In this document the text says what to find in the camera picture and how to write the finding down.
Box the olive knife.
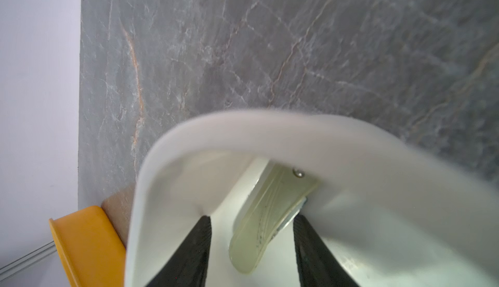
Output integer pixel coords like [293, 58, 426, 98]
[229, 162, 320, 274]

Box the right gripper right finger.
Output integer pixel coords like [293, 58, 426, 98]
[293, 214, 358, 287]

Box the yellow storage box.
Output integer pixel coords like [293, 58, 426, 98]
[49, 206, 126, 286]

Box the white storage box right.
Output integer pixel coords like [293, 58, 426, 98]
[125, 110, 498, 286]

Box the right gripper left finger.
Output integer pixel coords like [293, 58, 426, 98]
[148, 216, 212, 287]

